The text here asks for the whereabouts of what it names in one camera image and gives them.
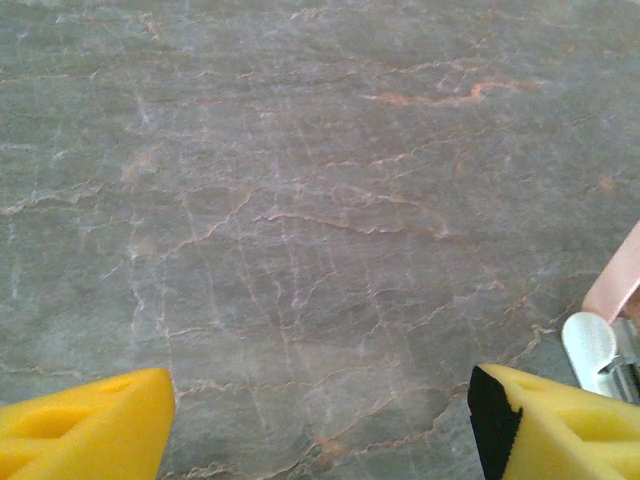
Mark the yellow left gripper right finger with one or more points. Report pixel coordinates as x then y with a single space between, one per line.
575 440

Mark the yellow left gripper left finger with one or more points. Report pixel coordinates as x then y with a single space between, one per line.
100 430

